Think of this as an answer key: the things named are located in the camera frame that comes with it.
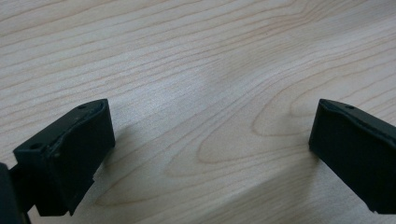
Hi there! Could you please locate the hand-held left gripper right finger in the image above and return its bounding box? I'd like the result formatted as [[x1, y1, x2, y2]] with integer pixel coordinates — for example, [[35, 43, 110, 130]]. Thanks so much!
[[307, 98, 396, 215]]

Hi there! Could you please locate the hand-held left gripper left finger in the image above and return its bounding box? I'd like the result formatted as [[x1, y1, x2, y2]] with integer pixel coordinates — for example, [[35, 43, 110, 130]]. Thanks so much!
[[12, 98, 117, 217]]

